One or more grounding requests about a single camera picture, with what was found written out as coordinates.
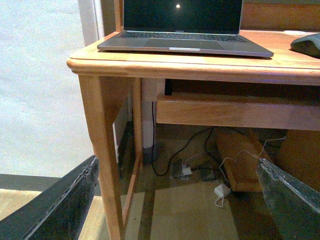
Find wooden rolling stand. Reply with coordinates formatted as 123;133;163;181
215;127;273;192

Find white charger plug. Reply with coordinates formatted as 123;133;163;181
214;183;231;198

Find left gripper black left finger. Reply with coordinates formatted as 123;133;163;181
0;155;99;240

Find grey laptop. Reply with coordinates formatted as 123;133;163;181
97;0;274;58

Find black computer mouse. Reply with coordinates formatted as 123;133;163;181
290;33;320;59

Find wooden desk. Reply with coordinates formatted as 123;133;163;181
67;0;320;240

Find black cable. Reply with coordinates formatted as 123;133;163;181
150;101;251;177

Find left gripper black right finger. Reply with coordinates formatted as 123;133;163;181
256;158;320;240

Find white cable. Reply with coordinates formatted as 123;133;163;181
214;136;287;208

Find wooden pull-out keyboard tray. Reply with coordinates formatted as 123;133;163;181
156;93;320;131

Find white power adapter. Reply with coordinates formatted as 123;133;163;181
182;167;192;176

